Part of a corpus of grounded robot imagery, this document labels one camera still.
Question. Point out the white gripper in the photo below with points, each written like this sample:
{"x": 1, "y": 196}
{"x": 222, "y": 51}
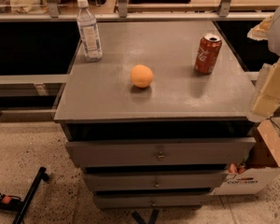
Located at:
{"x": 267, "y": 99}

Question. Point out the orange fruit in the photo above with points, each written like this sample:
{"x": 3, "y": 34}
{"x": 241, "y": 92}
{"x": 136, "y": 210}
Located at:
{"x": 141, "y": 76}

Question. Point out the clear plastic water bottle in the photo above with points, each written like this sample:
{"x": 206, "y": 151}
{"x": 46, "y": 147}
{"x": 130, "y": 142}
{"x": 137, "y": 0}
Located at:
{"x": 89, "y": 32}

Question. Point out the red cola can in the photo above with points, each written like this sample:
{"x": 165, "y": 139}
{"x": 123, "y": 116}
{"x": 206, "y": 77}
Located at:
{"x": 208, "y": 51}

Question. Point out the white cardboard box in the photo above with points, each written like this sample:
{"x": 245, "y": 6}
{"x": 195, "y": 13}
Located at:
{"x": 260, "y": 168}

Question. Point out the top grey drawer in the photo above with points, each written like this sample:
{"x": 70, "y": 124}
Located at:
{"x": 159, "y": 152}

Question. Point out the grey drawer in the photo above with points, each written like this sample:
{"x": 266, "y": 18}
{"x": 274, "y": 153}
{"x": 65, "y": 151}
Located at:
{"x": 148, "y": 200}
{"x": 159, "y": 152}
{"x": 154, "y": 180}

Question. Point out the grey drawer cabinet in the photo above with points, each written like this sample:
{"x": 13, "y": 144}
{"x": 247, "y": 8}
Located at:
{"x": 100, "y": 103}

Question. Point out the bottom grey drawer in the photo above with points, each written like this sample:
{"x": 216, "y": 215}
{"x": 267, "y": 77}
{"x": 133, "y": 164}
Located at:
{"x": 148, "y": 200}

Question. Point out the middle grey drawer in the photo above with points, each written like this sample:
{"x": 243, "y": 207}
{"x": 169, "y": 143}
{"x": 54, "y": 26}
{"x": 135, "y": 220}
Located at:
{"x": 154, "y": 180}

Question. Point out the grey metal railing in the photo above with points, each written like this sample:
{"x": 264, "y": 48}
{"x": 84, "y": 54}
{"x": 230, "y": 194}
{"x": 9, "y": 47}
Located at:
{"x": 125, "y": 10}

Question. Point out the black metal stand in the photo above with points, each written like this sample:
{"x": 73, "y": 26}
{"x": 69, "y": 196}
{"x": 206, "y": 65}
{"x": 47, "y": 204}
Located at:
{"x": 19, "y": 206}

